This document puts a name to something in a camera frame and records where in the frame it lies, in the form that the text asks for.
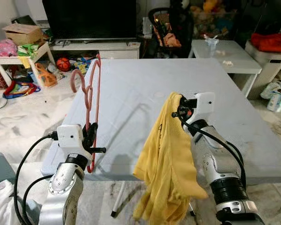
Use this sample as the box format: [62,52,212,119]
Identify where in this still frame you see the pink bag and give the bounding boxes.
[0,40,18,57]

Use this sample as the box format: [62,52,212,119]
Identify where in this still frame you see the yellow shirt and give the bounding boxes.
[133,91,209,225]

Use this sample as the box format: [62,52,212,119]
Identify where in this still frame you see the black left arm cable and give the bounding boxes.
[13,132,59,225]

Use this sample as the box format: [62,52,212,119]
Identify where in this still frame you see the small white table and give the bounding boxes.
[190,40,262,97]

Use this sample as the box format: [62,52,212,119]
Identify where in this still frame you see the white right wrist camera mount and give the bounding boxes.
[190,92,216,123]

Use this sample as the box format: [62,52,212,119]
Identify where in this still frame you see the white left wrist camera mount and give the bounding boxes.
[56,124,85,162]

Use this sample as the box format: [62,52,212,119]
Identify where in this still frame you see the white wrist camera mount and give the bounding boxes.
[56,124,85,162]
[190,92,216,123]

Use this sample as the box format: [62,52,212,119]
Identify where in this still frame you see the white shirt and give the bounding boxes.
[0,180,19,225]

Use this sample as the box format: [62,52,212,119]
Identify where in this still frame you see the white side table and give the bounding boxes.
[0,42,54,90]

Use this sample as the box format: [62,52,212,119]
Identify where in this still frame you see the cardboard box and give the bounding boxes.
[2,22,44,46]

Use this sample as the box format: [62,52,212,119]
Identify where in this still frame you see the white television stand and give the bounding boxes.
[49,40,141,59]

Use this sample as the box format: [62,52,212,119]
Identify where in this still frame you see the clear cup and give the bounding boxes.
[204,34,219,52]

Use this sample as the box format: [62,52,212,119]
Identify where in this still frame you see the red ball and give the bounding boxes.
[56,57,71,72]

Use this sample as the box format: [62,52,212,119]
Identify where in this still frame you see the white plastic bin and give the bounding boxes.
[246,42,281,90]

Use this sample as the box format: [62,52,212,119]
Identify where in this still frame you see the black television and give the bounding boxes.
[42,0,137,42]

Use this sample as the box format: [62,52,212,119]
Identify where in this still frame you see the orange toy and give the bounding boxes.
[35,63,57,88]

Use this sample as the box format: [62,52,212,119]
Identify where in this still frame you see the green toy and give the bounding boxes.
[17,43,40,59]

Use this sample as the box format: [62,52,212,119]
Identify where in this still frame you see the red cloth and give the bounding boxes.
[251,32,281,53]

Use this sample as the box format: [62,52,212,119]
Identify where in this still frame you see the black stroller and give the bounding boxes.
[148,7,195,59]

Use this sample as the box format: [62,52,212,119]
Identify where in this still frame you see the white folding table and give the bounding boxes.
[41,59,281,218]

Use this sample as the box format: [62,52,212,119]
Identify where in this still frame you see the colourful hoops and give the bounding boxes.
[2,80,42,99]

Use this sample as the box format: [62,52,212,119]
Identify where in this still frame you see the light blue kids chair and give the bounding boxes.
[0,151,15,186]

